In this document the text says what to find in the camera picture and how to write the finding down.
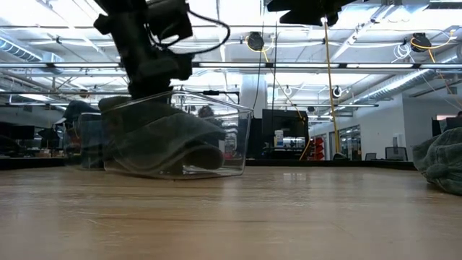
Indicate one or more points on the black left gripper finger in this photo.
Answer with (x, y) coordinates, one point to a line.
(149, 93)

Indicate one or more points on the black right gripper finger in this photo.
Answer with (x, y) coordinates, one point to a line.
(299, 18)
(288, 5)

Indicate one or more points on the person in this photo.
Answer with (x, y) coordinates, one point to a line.
(207, 112)

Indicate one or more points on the black overhead rig bar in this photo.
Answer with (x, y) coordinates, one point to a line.
(216, 92)

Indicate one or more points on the clear plastic storage bin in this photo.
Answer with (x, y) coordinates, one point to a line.
(238, 151)
(72, 144)

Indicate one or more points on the black cabinet glass window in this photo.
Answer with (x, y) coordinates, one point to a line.
(252, 141)

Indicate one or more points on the white sign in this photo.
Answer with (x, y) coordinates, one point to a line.
(278, 137)

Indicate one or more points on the red drawer cart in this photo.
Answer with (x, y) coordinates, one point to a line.
(319, 148)

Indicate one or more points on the dark office desk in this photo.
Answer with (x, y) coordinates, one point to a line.
(18, 131)

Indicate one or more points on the black office chair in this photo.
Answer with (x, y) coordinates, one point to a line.
(370, 157)
(396, 153)

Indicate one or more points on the black desk monitor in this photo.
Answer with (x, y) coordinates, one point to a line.
(436, 126)

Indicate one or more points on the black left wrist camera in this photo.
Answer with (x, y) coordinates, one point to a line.
(169, 21)

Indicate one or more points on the silver ventilation duct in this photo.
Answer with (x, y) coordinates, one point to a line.
(393, 85)
(18, 50)

